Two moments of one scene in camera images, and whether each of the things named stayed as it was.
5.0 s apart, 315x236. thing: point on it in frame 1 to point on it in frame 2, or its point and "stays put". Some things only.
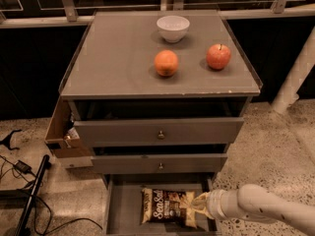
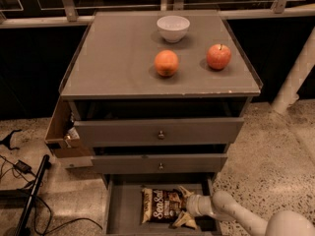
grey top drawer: x=152 y=132 stays put
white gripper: x=213 y=204 to x=194 y=204
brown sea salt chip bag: x=168 y=206 stays put
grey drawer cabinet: x=159 y=94 stays put
